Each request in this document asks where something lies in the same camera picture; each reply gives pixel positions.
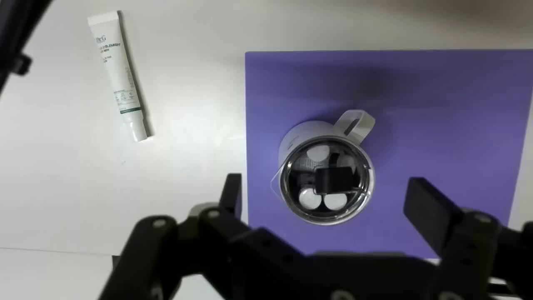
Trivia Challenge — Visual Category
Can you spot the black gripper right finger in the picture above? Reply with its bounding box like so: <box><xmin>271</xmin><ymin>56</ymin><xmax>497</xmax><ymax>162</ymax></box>
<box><xmin>401</xmin><ymin>177</ymin><xmax>533</xmax><ymax>300</ymax></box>

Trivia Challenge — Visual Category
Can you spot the purple square mat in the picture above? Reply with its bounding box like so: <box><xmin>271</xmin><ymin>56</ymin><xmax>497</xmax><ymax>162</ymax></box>
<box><xmin>242</xmin><ymin>49</ymin><xmax>533</xmax><ymax>262</ymax></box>

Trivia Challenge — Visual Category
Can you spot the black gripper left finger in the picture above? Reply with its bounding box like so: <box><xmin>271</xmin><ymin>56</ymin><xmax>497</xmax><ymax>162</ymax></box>
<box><xmin>97</xmin><ymin>172</ymin><xmax>306</xmax><ymax>300</ymax></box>

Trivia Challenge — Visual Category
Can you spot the metal cup with handle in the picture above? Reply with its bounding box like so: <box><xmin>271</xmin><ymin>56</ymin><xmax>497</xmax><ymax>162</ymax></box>
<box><xmin>274</xmin><ymin>109</ymin><xmax>377</xmax><ymax>227</ymax></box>

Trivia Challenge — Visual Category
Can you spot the white cream tube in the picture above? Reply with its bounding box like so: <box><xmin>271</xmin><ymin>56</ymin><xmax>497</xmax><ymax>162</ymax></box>
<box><xmin>86</xmin><ymin>11</ymin><xmax>152</xmax><ymax>142</ymax></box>

